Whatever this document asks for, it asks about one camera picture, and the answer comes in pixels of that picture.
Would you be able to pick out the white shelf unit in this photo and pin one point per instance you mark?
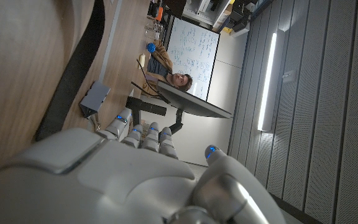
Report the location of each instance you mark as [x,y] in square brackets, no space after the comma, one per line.
[210,12]

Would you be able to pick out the seated person in tan jacket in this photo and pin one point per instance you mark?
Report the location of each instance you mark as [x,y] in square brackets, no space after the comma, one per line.
[158,67]

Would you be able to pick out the clear glass bottle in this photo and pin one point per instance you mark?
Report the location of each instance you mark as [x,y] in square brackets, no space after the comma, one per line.
[154,28]

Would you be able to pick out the small grey box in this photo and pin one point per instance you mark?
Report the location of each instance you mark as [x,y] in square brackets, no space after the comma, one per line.
[95,98]

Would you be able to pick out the long ceiling light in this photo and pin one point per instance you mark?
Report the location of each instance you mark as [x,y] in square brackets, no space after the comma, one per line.
[267,81]

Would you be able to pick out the whiteboard with writing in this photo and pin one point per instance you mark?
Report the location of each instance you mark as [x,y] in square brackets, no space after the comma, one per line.
[194,46]

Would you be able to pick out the orange cube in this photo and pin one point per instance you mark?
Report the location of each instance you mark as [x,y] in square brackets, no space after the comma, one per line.
[159,14]

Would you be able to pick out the blue spiky ball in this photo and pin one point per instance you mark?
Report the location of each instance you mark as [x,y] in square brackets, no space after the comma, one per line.
[151,47]

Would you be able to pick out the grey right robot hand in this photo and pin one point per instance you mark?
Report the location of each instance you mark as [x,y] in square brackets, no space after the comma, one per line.
[104,186]

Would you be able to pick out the black computer monitor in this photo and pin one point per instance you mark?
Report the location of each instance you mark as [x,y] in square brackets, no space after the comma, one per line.
[191,104]

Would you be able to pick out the yellow sticky note pad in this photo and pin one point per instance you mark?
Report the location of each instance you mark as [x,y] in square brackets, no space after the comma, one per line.
[141,61]

